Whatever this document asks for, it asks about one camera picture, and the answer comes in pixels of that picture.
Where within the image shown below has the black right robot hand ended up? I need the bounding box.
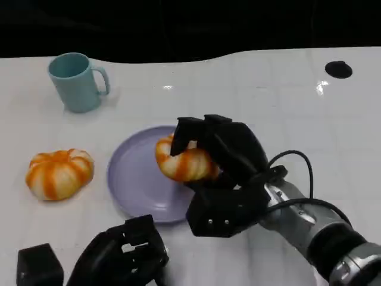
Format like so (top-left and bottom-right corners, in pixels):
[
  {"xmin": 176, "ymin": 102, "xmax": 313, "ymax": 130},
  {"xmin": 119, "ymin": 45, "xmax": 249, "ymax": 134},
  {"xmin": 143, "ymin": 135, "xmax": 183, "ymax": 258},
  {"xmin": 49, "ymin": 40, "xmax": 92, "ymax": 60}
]
[{"xmin": 169, "ymin": 114, "xmax": 270, "ymax": 193}]

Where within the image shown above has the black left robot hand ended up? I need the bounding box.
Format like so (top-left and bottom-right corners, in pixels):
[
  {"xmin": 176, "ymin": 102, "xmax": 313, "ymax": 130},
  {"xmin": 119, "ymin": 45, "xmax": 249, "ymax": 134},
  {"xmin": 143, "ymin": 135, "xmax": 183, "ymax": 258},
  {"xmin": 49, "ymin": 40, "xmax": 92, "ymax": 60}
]
[{"xmin": 65, "ymin": 214, "xmax": 170, "ymax": 286}]

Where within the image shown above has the orange white toy bread roll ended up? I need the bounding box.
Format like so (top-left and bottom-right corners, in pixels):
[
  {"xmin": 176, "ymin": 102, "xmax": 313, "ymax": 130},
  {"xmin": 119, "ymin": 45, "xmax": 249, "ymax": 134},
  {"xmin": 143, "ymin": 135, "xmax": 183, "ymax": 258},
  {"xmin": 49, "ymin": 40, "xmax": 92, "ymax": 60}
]
[
  {"xmin": 25, "ymin": 148, "xmax": 95, "ymax": 201},
  {"xmin": 154, "ymin": 133, "xmax": 223, "ymax": 182}
]

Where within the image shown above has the lilac plate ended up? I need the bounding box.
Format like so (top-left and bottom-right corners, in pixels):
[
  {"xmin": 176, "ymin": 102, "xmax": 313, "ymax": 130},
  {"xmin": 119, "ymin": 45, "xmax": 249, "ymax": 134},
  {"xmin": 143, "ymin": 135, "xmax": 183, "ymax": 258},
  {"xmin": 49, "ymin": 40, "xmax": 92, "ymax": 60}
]
[{"xmin": 107, "ymin": 125, "xmax": 198, "ymax": 225}]

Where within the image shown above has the black round table grommet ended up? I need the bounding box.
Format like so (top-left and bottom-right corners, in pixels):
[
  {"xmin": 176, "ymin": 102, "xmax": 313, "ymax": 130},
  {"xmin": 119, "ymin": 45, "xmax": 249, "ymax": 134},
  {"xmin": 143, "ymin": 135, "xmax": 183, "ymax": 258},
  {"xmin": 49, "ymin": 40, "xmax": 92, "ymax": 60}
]
[{"xmin": 324, "ymin": 60, "xmax": 353, "ymax": 79}]

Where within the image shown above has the pale green mug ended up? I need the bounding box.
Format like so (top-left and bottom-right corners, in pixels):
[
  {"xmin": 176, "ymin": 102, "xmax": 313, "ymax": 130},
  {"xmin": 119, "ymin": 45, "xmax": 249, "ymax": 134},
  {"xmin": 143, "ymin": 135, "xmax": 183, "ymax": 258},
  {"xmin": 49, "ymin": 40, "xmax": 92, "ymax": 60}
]
[{"xmin": 48, "ymin": 52, "xmax": 110, "ymax": 113}]

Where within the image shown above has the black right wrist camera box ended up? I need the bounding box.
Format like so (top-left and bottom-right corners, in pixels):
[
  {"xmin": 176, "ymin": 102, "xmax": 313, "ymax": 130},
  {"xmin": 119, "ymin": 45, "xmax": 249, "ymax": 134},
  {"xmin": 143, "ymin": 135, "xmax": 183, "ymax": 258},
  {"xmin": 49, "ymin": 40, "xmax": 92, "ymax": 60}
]
[{"xmin": 185, "ymin": 185, "xmax": 269, "ymax": 238}]

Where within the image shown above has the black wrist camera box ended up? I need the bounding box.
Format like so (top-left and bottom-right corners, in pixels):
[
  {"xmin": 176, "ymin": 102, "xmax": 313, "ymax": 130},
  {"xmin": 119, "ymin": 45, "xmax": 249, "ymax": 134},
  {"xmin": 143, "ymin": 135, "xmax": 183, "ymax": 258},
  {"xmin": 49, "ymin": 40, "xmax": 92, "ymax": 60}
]
[
  {"xmin": 185, "ymin": 185, "xmax": 269, "ymax": 238},
  {"xmin": 17, "ymin": 243, "xmax": 65, "ymax": 286}
]

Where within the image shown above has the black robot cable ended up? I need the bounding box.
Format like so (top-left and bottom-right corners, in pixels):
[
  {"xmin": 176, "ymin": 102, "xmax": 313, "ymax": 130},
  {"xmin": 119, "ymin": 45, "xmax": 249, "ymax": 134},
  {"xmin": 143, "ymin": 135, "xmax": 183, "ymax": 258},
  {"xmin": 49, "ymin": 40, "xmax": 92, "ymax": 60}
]
[
  {"xmin": 267, "ymin": 150, "xmax": 314, "ymax": 200},
  {"xmin": 263, "ymin": 198, "xmax": 355, "ymax": 229}
]

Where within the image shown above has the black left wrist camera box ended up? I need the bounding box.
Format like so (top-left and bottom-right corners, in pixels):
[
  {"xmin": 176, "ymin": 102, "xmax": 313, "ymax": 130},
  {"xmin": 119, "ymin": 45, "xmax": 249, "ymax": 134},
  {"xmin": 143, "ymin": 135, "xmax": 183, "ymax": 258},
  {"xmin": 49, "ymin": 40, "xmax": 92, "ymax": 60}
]
[{"xmin": 17, "ymin": 243, "xmax": 65, "ymax": 286}]

